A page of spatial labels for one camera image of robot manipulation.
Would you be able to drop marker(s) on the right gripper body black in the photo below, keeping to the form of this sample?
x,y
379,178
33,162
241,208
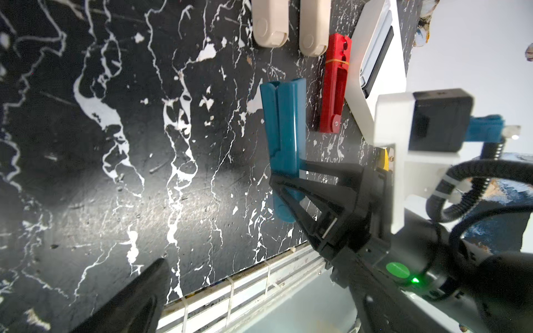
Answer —
x,y
417,258

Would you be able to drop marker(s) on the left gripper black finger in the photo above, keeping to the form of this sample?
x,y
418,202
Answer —
x,y
136,308

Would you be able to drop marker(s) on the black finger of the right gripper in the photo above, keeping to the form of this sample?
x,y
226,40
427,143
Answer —
x,y
345,172
332,217

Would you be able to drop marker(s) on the black plier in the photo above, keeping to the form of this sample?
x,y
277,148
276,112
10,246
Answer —
x,y
372,65

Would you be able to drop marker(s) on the teal plier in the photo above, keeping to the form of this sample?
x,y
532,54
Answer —
x,y
285,125

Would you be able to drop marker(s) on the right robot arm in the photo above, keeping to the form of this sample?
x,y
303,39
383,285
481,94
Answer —
x,y
498,296

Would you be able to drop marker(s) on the white storage tray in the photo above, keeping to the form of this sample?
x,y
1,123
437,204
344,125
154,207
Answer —
x,y
376,15

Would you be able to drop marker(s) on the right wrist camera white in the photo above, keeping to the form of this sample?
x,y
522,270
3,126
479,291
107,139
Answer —
x,y
427,130

